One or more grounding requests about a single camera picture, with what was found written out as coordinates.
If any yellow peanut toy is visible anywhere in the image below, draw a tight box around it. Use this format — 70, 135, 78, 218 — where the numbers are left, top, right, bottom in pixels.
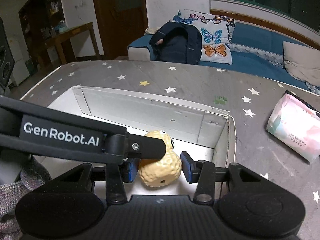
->
138, 130, 182, 188

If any grey knit gloved hand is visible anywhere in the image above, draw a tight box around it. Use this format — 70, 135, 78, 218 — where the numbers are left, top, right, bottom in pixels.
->
0, 150, 51, 239

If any white cardboard box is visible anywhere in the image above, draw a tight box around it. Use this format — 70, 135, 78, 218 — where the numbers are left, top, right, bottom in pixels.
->
37, 86, 237, 203

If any wooden side table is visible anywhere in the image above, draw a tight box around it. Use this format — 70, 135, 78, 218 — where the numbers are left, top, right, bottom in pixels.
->
44, 21, 101, 66

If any pink tissue pack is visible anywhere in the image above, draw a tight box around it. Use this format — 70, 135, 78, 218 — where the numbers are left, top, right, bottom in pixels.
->
266, 90, 319, 163

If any dark blue backpack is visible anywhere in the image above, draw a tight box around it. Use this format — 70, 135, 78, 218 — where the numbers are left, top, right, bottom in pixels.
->
149, 22, 202, 65

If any dark bookshelf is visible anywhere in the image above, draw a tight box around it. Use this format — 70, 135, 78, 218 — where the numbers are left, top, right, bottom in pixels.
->
18, 0, 65, 68

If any butterfly print pillow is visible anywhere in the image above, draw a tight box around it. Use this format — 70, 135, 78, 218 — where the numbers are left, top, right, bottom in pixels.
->
172, 9, 236, 65

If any blue sofa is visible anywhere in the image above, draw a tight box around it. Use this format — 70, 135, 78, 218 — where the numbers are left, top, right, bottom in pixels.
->
127, 23, 319, 94

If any dark wooden door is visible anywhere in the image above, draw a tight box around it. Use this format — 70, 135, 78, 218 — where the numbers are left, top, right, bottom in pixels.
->
93, 0, 148, 60

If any beige cushion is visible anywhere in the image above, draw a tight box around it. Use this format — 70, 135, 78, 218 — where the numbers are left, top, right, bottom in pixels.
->
283, 41, 320, 87

